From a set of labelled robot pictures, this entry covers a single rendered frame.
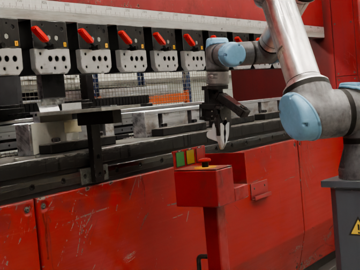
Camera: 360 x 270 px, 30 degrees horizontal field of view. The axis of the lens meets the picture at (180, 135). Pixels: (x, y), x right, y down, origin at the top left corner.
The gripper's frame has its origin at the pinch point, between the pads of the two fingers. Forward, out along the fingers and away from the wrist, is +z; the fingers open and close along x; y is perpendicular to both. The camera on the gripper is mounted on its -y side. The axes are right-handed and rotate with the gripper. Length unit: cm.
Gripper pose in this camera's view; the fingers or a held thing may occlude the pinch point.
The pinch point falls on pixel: (223, 145)
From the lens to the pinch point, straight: 222.5
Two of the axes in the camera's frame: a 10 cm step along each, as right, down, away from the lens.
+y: -8.4, -0.4, 5.4
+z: 0.2, 9.9, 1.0
